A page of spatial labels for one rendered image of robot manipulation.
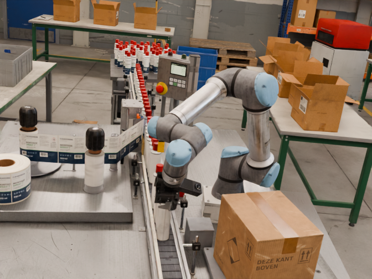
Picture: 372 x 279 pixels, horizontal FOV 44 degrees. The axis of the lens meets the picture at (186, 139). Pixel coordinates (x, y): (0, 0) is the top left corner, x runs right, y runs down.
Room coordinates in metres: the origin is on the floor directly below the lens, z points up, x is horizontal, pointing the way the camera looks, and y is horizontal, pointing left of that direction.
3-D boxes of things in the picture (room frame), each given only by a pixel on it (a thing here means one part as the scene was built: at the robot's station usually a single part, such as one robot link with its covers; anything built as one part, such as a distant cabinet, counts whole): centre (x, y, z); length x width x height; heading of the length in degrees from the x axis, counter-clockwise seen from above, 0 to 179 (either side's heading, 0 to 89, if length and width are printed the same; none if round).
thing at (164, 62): (2.13, 0.07, 1.38); 0.17 x 0.10 x 0.19; 66
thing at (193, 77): (2.08, 0.00, 1.16); 0.04 x 0.04 x 0.67; 11
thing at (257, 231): (1.41, -0.31, 0.99); 0.30 x 0.24 x 0.27; 20
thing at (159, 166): (1.78, 0.10, 0.98); 0.05 x 0.05 x 0.20
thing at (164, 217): (1.55, 0.05, 0.98); 0.05 x 0.05 x 0.20
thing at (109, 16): (7.54, 1.47, 0.96); 0.43 x 0.42 x 0.37; 89
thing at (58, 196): (2.05, 0.60, 0.86); 0.80 x 0.67 x 0.05; 11
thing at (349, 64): (7.36, -2.23, 0.61); 0.70 x 0.60 x 1.22; 13
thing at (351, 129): (4.37, -1.05, 0.39); 2.20 x 0.80 x 0.78; 2
